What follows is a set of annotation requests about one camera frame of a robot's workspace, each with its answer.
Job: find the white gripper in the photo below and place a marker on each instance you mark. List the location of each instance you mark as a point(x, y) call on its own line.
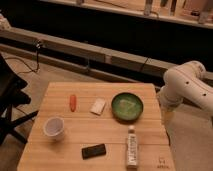
point(167, 115)

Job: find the black eraser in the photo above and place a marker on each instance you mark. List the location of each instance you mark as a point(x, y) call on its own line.
point(93, 151)

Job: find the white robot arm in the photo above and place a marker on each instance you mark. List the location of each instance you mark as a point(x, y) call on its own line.
point(184, 82)

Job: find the white sponge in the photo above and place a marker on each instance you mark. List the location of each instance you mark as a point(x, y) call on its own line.
point(98, 106)

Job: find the green bowl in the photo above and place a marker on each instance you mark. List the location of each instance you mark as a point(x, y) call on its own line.
point(127, 106)

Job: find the white labelled bottle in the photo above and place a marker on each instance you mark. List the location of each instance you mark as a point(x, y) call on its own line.
point(132, 149)

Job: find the orange carrot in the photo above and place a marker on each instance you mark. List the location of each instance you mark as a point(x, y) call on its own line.
point(73, 102)

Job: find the white plastic cup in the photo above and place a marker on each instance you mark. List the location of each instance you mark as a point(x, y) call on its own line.
point(54, 128)

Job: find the black office chair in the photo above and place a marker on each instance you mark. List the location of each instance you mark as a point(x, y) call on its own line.
point(11, 95)

